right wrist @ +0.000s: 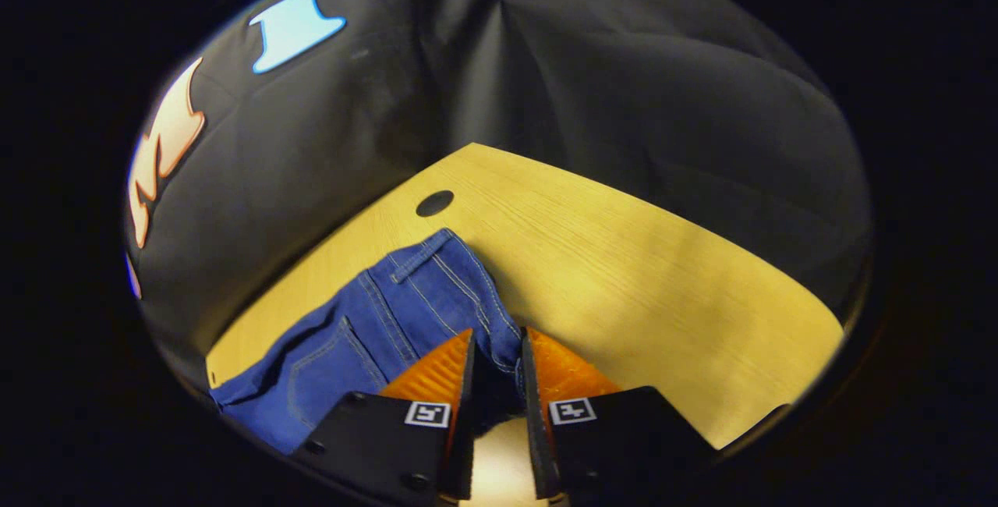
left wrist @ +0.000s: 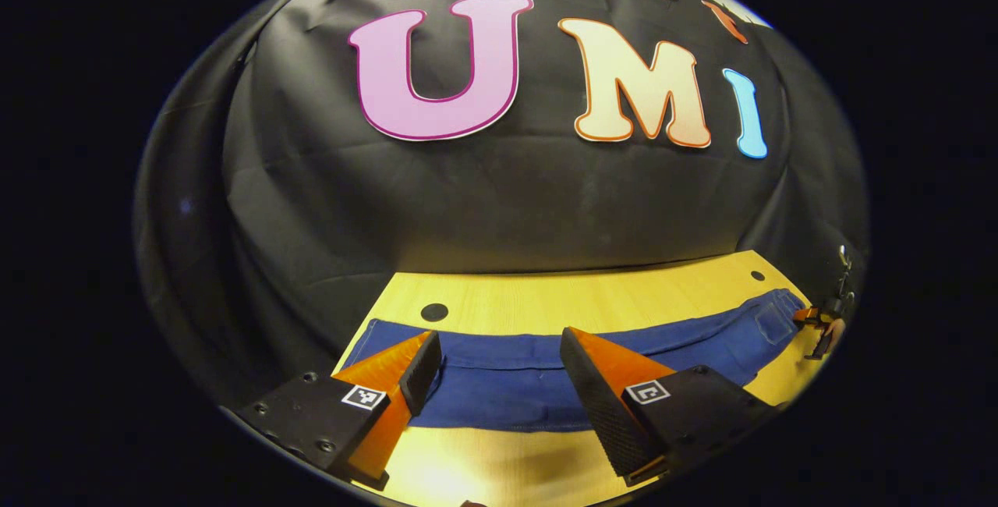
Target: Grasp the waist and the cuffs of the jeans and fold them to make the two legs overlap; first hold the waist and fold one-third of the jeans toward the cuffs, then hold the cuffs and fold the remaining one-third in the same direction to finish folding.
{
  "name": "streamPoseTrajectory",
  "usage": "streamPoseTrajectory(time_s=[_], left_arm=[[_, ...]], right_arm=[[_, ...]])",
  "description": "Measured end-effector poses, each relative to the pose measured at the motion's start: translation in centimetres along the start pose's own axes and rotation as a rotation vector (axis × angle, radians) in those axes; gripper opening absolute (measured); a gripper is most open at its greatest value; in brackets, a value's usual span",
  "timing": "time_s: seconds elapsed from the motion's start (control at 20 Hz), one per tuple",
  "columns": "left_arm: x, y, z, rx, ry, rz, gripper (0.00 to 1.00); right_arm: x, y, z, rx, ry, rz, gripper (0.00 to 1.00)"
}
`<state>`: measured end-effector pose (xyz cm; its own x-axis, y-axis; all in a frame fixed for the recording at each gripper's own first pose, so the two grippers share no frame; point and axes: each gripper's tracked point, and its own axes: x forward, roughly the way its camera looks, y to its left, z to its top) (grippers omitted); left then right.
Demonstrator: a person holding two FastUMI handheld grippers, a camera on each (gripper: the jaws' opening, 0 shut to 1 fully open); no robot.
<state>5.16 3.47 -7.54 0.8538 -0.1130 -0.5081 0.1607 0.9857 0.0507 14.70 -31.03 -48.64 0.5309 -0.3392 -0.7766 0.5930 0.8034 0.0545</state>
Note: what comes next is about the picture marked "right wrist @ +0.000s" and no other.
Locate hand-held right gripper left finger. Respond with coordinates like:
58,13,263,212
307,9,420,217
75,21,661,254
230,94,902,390
290,328,478,502

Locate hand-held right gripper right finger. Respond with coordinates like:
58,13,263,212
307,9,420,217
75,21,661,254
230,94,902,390
521,326,720,502

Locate blue denim jeans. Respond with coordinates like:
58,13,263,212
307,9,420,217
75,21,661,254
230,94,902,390
209,228,525,455

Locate black backdrop cloth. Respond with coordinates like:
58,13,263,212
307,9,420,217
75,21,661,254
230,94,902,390
125,0,872,392

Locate black table cable grommet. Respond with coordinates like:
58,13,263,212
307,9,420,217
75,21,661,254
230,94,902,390
416,190,455,218

